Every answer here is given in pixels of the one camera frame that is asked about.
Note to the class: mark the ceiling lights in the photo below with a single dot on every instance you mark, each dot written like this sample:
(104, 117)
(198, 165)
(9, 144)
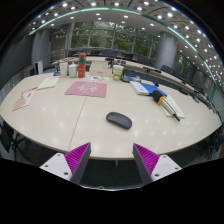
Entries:
(125, 16)

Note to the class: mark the cream cardboard box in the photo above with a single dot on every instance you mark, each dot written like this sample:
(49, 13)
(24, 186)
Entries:
(99, 69)

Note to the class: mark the black computer mouse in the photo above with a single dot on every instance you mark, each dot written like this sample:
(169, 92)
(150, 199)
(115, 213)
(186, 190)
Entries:
(119, 120)

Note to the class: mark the dark office chairs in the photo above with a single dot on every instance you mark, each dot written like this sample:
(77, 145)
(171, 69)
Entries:
(143, 60)

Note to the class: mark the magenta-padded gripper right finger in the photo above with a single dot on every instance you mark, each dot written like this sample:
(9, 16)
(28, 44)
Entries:
(147, 160)

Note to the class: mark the white sticker sheet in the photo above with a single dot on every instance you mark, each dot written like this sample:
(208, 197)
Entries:
(96, 78)

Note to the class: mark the pink printed mouse pad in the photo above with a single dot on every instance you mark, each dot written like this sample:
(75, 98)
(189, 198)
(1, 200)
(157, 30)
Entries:
(86, 89)

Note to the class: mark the white booklet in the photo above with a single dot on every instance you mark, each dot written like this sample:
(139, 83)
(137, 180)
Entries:
(176, 107)

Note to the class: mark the black desktop device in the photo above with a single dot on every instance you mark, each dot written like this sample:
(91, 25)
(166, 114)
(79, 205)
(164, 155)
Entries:
(130, 76)

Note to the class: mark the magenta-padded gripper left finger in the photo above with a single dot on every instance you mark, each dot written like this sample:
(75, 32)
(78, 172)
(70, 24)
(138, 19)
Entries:
(77, 159)

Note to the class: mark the printed paper cup with straw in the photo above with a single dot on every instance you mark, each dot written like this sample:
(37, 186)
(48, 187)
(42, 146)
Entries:
(117, 73)

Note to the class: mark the blue and white book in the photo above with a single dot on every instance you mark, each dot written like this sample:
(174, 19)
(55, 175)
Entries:
(145, 88)

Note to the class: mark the red and white pamphlet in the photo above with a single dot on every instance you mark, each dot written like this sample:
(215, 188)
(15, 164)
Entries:
(25, 98)

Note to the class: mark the stack of white paper cups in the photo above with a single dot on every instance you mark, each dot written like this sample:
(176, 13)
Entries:
(63, 70)

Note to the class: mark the black handheld microphone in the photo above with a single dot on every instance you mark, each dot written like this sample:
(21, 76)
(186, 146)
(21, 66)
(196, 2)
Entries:
(157, 97)

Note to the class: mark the red bottle with green band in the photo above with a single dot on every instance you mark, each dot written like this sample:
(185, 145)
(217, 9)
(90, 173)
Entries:
(81, 68)

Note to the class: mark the white leaflet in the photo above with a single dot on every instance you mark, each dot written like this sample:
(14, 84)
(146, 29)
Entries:
(48, 83)

